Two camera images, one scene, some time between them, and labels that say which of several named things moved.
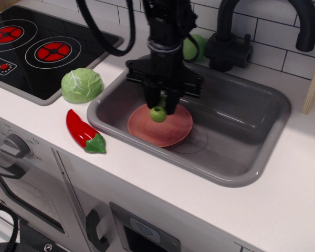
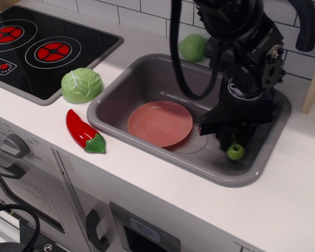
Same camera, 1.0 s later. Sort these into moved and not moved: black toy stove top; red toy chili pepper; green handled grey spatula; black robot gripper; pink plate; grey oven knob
Moved: black robot gripper; green handled grey spatula
Not moved: red toy chili pepper; black toy stove top; grey oven knob; pink plate
